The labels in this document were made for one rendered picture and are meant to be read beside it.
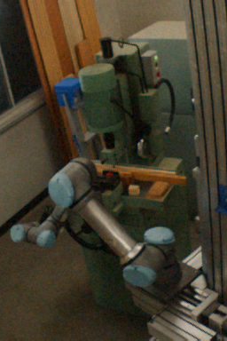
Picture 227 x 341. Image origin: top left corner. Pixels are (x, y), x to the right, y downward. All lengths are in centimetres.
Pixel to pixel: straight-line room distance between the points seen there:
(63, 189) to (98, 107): 72
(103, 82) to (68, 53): 188
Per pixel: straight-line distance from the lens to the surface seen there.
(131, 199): 241
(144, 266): 177
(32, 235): 208
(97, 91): 230
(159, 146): 258
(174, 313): 199
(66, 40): 411
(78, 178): 175
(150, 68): 253
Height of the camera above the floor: 220
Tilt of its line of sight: 29 degrees down
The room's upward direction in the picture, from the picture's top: 11 degrees counter-clockwise
